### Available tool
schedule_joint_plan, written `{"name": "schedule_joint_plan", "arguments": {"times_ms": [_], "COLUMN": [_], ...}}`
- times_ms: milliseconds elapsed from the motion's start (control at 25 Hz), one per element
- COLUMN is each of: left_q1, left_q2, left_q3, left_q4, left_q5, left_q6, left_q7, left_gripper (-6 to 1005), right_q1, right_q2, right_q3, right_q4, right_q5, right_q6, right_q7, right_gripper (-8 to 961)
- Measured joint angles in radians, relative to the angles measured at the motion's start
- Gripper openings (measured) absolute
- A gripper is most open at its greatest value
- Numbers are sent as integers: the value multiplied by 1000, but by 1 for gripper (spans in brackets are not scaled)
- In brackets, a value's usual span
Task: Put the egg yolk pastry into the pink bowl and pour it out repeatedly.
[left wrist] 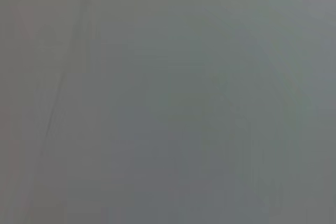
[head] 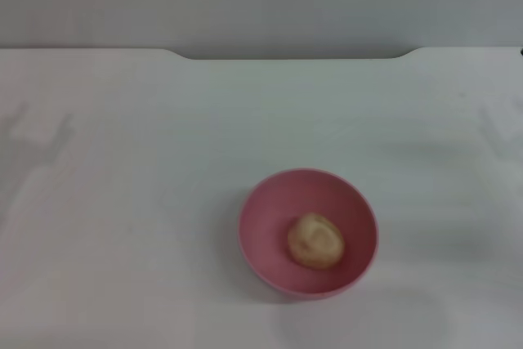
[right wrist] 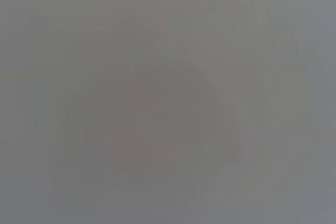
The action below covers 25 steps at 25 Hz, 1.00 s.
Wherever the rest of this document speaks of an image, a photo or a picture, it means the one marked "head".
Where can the pink plastic bowl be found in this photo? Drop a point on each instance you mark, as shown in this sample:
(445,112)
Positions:
(269,251)

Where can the beige egg yolk pastry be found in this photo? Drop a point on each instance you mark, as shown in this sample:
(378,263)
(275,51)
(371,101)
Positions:
(316,240)

